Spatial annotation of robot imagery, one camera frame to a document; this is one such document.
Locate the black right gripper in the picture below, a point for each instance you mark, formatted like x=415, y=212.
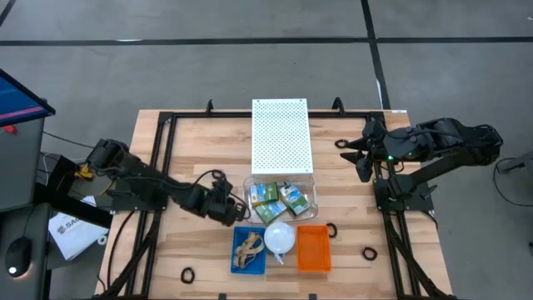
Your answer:
x=387, y=148

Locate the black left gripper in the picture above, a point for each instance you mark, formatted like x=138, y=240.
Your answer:
x=216, y=204

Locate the small green blue box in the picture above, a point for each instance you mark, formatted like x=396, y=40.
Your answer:
x=270, y=211
x=294, y=199
x=264, y=193

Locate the blue plastic basket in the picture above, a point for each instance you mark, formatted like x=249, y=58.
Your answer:
x=260, y=270

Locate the clear plastic container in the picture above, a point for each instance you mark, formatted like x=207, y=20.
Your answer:
x=310, y=185

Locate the orange plastic basket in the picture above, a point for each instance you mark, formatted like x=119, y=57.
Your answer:
x=314, y=250

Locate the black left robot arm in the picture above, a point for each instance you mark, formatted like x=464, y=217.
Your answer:
x=108, y=156

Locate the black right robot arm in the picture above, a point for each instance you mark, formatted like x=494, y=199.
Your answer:
x=449, y=133

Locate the white light bulb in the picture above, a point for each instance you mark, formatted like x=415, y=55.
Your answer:
x=280, y=236

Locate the white perforated metal stand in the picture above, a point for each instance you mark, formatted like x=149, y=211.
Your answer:
x=283, y=137

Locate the grey chair base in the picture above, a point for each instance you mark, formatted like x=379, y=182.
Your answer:
x=520, y=164

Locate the yellow connector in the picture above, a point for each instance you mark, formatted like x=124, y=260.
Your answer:
x=84, y=173

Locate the white booklet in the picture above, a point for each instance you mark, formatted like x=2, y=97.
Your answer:
x=75, y=237

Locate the black electronics box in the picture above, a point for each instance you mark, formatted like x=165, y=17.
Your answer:
x=58, y=175

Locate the grey cabinet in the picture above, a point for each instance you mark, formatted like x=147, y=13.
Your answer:
x=21, y=166

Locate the black computer mouse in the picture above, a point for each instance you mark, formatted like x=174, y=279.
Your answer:
x=18, y=256

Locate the red button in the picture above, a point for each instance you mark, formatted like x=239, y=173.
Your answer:
x=9, y=129

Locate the blue screen monitor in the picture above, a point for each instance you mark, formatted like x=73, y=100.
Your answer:
x=16, y=102

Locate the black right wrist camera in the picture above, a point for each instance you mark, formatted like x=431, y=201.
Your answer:
x=373, y=126

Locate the black aluminium table frame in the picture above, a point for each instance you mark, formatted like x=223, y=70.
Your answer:
x=191, y=115

